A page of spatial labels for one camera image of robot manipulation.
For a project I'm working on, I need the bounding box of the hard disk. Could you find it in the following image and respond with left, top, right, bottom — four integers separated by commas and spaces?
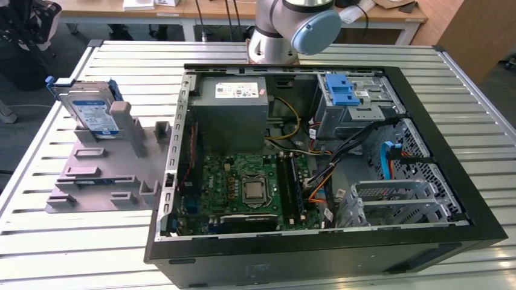
45, 76, 124, 140

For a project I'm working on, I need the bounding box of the metal disk bay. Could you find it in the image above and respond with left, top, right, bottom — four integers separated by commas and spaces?
336, 178, 464, 227

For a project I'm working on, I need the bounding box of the grey plastic parts rack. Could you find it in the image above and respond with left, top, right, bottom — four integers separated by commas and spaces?
44, 101, 174, 214

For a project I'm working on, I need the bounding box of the grey power supply unit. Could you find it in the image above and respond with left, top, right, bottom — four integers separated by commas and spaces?
188, 75, 270, 155

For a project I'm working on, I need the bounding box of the green motherboard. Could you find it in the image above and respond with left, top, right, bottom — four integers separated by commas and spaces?
172, 152, 328, 236

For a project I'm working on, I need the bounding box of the silver CPU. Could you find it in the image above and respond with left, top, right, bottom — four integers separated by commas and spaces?
241, 180, 268, 202

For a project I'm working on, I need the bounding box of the white desk device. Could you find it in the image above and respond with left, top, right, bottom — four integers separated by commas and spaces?
337, 0, 374, 24

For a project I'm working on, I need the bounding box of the blue plastic drive latch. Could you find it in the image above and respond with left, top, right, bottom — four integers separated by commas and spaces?
324, 73, 362, 106

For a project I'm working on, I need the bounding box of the metal optical drive cage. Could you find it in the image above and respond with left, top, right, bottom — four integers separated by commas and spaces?
313, 72, 406, 149

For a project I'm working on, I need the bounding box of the black graphics card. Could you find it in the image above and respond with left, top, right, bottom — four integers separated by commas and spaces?
218, 213, 280, 233

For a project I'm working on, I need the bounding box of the brown cardboard piece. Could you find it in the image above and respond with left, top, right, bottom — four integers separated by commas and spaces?
372, 0, 416, 13

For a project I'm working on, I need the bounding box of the black open PC case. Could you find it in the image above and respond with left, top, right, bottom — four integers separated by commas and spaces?
144, 62, 509, 289

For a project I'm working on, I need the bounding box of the wooden cabinet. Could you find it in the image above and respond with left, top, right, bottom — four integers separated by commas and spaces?
410, 0, 516, 85

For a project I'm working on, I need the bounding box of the wooden desk white frame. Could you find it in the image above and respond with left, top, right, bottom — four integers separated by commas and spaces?
56, 0, 198, 42
182, 0, 428, 46

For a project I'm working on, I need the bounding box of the red twisted wire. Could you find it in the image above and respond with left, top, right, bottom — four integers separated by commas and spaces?
180, 122, 201, 185

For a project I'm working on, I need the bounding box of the yellow wire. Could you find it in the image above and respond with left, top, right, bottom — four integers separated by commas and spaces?
264, 95, 302, 141

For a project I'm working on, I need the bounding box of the black cable bundle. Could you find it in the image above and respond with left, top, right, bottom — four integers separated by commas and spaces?
304, 119, 400, 185

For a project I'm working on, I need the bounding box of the blue data wire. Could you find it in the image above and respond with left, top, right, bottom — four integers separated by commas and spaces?
378, 141, 404, 184

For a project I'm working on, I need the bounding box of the black orange power wire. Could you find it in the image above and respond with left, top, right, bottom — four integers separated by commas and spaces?
397, 150, 434, 166

